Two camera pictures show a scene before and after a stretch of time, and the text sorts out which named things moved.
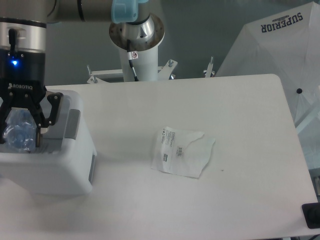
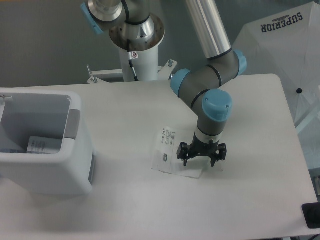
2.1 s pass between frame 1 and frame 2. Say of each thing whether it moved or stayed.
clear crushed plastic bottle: moved
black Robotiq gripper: moved
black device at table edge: stayed
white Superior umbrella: stayed
